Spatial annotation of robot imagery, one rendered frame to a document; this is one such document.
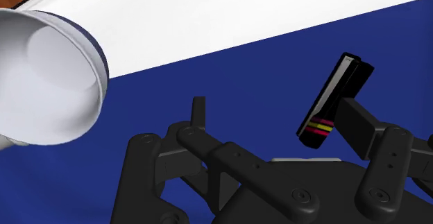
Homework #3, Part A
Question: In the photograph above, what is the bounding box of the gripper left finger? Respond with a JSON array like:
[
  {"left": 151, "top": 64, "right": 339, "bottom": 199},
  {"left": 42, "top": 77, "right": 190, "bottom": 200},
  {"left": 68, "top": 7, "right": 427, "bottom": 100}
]
[{"left": 110, "top": 96, "right": 321, "bottom": 224}]

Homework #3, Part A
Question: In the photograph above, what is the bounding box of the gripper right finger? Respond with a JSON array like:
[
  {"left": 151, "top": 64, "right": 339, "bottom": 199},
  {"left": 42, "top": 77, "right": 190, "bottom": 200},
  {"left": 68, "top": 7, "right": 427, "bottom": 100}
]
[{"left": 334, "top": 62, "right": 433, "bottom": 223}]

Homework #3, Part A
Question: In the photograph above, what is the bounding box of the black box with coloured stripes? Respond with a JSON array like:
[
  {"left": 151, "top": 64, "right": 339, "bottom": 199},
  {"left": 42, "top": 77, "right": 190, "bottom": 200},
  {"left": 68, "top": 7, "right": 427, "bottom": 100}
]
[{"left": 296, "top": 52, "right": 362, "bottom": 149}]

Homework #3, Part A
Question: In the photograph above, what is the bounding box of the white cup with blue rim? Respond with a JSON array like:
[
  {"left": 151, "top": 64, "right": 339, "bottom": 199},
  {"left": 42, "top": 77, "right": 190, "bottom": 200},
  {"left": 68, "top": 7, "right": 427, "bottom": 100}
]
[{"left": 0, "top": 8, "right": 110, "bottom": 150}]

